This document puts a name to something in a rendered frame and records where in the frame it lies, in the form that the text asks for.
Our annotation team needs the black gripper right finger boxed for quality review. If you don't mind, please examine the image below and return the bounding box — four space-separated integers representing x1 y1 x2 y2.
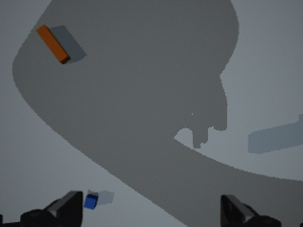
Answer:
221 194 282 227

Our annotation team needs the small dark blue block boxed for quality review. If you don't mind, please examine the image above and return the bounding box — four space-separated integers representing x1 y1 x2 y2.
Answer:
83 194 98 210

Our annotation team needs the orange rod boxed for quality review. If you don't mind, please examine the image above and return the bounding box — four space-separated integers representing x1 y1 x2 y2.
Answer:
36 25 71 64

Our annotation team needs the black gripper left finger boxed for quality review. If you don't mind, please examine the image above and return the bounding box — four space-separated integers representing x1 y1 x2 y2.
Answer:
0 191 83 227

